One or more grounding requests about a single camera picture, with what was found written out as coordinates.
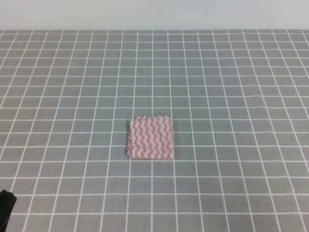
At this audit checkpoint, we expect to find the pink white wavy towel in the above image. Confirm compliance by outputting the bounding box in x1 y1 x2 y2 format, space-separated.
126 116 174 160

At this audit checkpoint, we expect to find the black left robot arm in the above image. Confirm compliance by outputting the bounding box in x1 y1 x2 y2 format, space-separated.
0 189 17 232

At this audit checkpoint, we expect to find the grey checked tablecloth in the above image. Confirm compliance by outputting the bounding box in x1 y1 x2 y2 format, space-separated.
0 30 309 232

